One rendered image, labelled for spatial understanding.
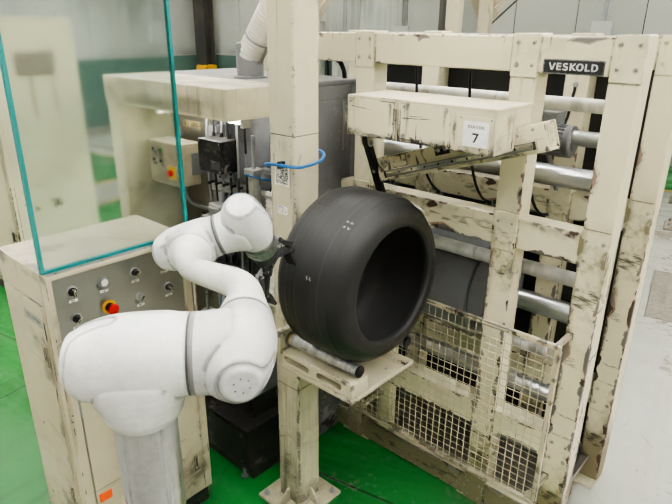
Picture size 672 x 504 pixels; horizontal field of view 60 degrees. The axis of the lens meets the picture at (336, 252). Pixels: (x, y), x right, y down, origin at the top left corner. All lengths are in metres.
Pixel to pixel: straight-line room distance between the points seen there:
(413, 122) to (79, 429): 1.58
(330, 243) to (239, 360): 1.00
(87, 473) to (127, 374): 1.55
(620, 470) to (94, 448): 2.41
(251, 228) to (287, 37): 0.84
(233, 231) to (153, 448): 0.58
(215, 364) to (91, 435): 1.52
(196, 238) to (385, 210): 0.72
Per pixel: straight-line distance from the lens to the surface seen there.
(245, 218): 1.37
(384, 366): 2.28
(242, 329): 0.91
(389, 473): 3.03
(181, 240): 1.40
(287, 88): 2.05
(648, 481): 3.35
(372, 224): 1.84
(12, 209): 4.95
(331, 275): 1.79
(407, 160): 2.25
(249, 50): 2.63
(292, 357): 2.22
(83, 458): 2.40
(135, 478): 1.06
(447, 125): 1.97
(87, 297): 2.18
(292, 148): 2.07
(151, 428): 0.98
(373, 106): 2.14
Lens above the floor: 2.01
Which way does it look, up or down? 21 degrees down
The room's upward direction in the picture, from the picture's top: 1 degrees clockwise
